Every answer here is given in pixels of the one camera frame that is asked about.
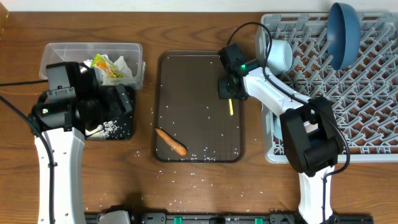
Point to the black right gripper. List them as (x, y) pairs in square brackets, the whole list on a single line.
[(226, 88)]

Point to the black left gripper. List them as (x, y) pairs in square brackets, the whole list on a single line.
[(121, 101)]

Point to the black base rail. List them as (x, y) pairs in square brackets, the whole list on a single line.
[(217, 218)]

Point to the yellow plastic spoon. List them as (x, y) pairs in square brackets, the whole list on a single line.
[(231, 110)]

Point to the black rectangular tray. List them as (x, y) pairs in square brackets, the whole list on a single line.
[(117, 124)]

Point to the clear plastic waste bin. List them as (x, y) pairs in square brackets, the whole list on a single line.
[(81, 51)]

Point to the green yellow snack wrapper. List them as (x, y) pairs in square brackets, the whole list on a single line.
[(106, 66)]

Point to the white tissue paper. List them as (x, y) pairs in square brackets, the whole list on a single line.
[(121, 67)]

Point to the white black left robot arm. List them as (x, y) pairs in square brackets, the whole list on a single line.
[(74, 103)]

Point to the orange carrot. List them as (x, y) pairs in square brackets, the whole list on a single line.
[(175, 145)]

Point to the grey dishwasher rack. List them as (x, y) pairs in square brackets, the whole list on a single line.
[(363, 95)]

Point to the light blue rice bowl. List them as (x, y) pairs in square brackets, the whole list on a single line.
[(280, 58)]

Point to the dark blue plate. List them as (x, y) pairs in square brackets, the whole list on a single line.
[(343, 34)]

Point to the light blue cup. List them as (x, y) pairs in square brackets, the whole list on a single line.
[(277, 129)]

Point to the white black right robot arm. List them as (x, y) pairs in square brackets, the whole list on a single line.
[(307, 126)]

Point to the dark brown serving tray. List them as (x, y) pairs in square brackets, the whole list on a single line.
[(189, 110)]

